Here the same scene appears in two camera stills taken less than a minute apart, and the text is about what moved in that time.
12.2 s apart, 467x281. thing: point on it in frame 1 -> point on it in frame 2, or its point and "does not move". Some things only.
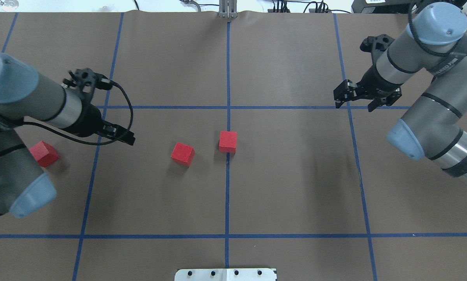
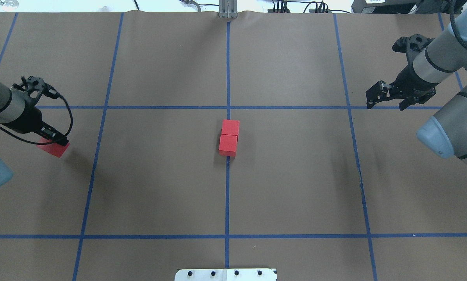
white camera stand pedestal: [226, 274] does not move
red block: [228, 141] does not move
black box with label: [380, 6] does not move
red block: [183, 154] -> [230, 127]
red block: [45, 154] -> [54, 148]
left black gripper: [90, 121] -> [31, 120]
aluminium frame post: [228, 9] does not move
